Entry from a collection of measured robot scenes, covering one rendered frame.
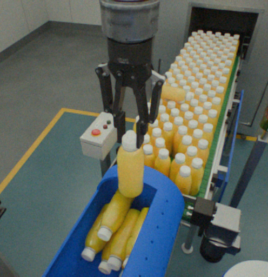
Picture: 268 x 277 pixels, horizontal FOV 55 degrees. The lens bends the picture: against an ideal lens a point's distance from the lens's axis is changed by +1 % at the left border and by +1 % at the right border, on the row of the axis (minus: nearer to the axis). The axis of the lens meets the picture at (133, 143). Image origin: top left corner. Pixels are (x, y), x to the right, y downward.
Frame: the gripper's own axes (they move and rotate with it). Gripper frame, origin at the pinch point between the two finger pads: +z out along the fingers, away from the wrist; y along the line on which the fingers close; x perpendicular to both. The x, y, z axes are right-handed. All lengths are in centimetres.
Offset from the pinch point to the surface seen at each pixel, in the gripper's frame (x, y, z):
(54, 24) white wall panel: 396, -325, 139
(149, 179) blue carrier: 5.4, 3.4, 21.4
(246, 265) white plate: 1, 35, 41
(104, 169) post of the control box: 34, -28, 60
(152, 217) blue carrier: -4.5, 7.8, 23.3
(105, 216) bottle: -4.0, -6.8, 32.3
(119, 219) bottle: -3.3, -2.6, 32.9
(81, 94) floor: 203, -155, 146
